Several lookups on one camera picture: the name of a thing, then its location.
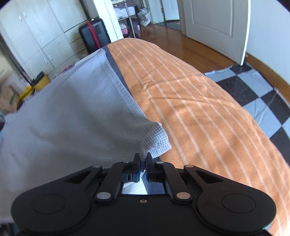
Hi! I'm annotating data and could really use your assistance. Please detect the striped multicolour bed sheet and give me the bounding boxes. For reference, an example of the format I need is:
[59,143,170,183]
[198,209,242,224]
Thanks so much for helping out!
[106,38,289,235]

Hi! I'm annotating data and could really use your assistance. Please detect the brown paper bag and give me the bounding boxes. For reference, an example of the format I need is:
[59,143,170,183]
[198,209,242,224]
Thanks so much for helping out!
[0,86,21,115]

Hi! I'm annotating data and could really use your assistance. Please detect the black white checkered rug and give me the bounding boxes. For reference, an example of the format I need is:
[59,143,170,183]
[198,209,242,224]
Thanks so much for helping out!
[205,64,290,163]

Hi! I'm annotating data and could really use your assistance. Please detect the yellow waste bin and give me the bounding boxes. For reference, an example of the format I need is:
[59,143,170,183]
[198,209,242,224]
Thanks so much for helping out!
[31,71,50,92]

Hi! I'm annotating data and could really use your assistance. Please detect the white wardrobe cabinet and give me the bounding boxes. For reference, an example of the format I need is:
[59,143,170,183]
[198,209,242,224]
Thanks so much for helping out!
[1,0,87,79]

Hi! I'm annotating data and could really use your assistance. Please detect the white door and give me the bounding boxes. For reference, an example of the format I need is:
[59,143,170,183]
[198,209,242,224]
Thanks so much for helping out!
[183,0,251,65]

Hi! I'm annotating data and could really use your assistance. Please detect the light grey waffle knit garment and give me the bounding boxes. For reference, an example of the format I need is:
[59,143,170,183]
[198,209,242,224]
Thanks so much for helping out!
[1,48,171,223]

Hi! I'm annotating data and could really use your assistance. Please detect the yellow box on floor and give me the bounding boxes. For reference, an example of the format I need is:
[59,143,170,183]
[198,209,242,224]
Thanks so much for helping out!
[19,86,35,101]

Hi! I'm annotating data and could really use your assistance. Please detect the black suitcase with red strap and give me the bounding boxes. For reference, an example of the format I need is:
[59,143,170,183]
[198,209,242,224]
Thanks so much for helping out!
[78,18,111,54]

